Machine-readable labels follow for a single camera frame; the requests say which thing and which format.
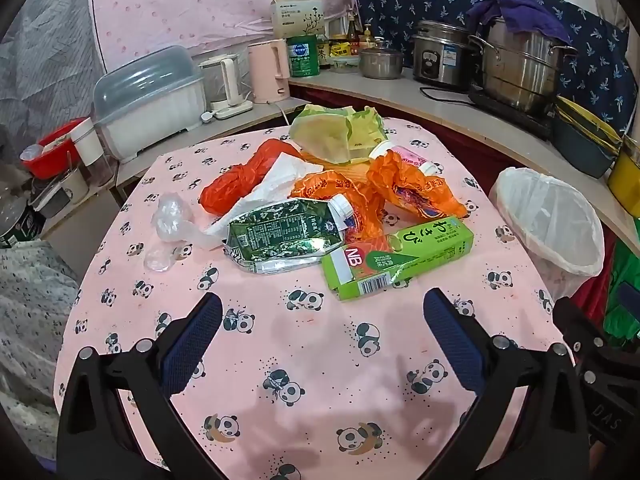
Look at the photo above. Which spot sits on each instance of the grey plastic sheeting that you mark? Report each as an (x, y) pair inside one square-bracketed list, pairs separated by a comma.
[(45, 60)]

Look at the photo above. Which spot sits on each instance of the black induction cooker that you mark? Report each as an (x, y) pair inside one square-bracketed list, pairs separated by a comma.
[(515, 115)]

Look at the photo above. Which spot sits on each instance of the steel rice cooker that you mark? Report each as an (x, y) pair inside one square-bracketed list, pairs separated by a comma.
[(442, 57)]

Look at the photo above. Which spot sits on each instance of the clear food container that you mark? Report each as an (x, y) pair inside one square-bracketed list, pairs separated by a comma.
[(346, 64)]

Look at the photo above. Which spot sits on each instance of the bin with white liner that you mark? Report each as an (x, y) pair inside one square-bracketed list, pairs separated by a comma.
[(545, 220)]

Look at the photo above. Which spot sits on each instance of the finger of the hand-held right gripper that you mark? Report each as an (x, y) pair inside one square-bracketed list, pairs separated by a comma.
[(631, 302), (575, 325)]

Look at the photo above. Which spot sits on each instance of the green cardboard box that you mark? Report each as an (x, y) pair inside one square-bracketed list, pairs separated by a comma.
[(410, 255)]

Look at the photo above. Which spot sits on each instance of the white power plug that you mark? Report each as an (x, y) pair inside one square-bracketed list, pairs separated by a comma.
[(208, 116)]

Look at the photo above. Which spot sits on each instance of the purple cloth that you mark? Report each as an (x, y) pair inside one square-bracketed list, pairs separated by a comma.
[(520, 12)]

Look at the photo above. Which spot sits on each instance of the white cardboard box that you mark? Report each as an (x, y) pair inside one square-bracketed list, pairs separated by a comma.
[(295, 15)]

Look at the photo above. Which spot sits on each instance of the red bowl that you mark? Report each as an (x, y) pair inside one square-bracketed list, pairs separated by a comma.
[(50, 152)]

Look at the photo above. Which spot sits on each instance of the white dish rack with cover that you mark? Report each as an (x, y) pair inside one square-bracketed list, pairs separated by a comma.
[(150, 105)]

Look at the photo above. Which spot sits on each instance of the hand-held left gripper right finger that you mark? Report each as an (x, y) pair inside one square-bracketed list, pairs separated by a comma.
[(452, 340)]

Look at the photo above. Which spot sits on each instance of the pink spotted cloth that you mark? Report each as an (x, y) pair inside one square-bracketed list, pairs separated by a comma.
[(200, 0)]

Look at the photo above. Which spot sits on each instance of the dark tin can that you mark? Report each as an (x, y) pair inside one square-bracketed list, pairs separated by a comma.
[(17, 225)]

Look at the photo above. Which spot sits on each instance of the white glass kettle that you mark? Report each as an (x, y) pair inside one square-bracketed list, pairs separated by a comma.
[(225, 82)]

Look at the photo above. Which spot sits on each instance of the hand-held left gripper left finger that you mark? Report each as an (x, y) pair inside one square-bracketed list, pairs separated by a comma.
[(192, 345)]

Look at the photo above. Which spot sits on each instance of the pink electric kettle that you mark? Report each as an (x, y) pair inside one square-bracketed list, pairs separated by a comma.
[(267, 72)]

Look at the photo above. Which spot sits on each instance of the short sauce bottle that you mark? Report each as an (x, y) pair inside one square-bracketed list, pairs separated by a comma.
[(368, 37)]

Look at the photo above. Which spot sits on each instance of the green tin can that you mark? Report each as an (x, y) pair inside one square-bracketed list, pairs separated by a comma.
[(302, 57)]

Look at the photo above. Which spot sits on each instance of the grey speckled fabric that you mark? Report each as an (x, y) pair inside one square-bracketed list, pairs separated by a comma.
[(30, 320)]

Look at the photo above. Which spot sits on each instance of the large steel steamer pot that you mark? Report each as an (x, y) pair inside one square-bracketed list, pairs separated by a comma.
[(522, 72)]

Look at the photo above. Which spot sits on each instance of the red plastic bag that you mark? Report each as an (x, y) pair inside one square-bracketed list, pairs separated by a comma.
[(235, 180)]

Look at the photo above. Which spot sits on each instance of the tall sauce bottle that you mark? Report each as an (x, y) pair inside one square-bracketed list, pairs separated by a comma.
[(354, 35)]

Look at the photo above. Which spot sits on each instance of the dark jar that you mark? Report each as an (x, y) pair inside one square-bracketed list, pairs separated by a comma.
[(324, 52)]

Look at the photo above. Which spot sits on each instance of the yellow green plastic bag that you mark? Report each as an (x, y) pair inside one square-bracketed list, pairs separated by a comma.
[(330, 130)]

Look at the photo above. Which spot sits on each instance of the white tissue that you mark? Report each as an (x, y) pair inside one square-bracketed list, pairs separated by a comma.
[(280, 177)]

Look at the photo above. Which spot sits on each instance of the pink paper cup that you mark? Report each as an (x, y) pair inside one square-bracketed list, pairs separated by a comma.
[(407, 156)]

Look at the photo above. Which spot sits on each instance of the yellow basin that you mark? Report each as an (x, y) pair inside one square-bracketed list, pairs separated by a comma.
[(625, 180)]

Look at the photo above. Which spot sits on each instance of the orange corrugated corn piece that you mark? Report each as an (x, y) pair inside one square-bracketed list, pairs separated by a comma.
[(356, 174)]

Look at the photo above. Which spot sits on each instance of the pink panda tablecloth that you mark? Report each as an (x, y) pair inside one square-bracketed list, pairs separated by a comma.
[(300, 370)]

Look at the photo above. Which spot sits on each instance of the yellow lid jar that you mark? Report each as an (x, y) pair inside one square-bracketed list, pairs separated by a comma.
[(340, 47)]

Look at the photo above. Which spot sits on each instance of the crushed green milk carton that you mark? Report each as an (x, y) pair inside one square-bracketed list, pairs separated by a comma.
[(280, 240)]

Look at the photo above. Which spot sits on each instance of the small steel pot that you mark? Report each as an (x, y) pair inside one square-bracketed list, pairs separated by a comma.
[(381, 62)]

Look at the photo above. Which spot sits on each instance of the clear plastic wrap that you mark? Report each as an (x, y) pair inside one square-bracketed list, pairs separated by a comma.
[(170, 215)]

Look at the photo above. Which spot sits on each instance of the blue patterned cloth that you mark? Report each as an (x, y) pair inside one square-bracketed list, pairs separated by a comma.
[(410, 5)]

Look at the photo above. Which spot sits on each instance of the white plastic cup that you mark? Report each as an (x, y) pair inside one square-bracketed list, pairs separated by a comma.
[(89, 142)]

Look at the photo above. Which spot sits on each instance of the orange wrapper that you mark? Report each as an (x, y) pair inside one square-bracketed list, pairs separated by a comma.
[(340, 190), (415, 185)]

